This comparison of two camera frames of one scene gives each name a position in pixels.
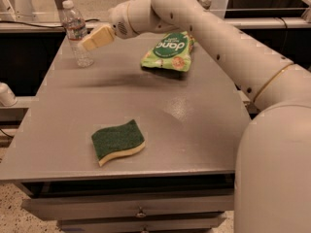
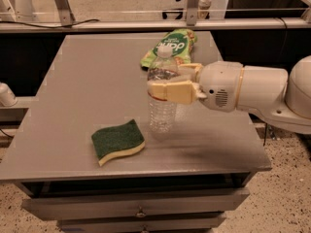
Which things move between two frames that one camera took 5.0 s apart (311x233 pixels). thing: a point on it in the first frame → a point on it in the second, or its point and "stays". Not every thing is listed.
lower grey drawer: (177, 223) stays
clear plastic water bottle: (75, 29) → (162, 115)
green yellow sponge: (117, 142) stays
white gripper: (119, 21) → (220, 84)
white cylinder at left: (7, 95) stays
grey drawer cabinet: (118, 148) stays
